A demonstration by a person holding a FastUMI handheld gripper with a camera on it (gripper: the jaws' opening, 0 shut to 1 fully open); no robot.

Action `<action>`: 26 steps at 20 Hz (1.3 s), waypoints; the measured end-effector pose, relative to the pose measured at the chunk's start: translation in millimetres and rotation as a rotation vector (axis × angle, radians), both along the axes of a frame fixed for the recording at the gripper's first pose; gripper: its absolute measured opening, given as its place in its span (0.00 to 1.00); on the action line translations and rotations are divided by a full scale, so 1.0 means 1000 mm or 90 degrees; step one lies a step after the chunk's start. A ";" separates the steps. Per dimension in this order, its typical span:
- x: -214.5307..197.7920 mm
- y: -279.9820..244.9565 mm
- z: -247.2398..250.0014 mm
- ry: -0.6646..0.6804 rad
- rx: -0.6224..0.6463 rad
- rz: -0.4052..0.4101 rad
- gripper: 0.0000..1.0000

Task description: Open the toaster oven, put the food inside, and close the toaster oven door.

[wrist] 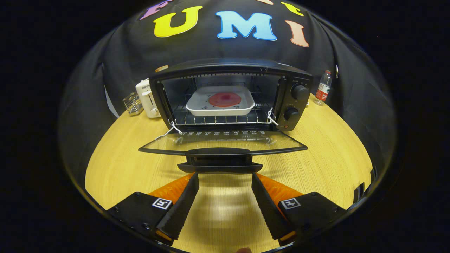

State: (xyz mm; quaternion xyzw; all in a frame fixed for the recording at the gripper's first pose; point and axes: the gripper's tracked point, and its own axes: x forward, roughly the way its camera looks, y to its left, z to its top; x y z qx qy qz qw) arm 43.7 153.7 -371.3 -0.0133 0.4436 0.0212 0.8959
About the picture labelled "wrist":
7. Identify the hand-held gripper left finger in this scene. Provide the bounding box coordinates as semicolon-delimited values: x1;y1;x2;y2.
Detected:
107;172;200;246

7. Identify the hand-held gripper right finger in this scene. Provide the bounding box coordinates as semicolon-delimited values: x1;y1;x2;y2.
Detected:
251;172;347;246

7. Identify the white square food dish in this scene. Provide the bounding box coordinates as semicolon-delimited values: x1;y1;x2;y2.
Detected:
185;85;256;117

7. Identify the pink meat slice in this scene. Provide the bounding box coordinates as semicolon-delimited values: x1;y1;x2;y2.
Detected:
208;92;242;107

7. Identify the black toaster oven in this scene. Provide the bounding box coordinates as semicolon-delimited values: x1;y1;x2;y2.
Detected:
138;58;313;174

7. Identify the white pop-up toaster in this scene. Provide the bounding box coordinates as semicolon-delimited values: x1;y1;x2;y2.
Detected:
135;78;162;118

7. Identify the clear water bottle red label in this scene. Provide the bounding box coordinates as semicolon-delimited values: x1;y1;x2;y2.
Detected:
314;70;332;106

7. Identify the white string tie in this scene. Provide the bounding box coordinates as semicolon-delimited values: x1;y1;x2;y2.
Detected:
266;107;279;126
156;121;183;139

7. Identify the wire metal holder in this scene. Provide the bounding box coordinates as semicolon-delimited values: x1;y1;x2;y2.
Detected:
122;92;144;116

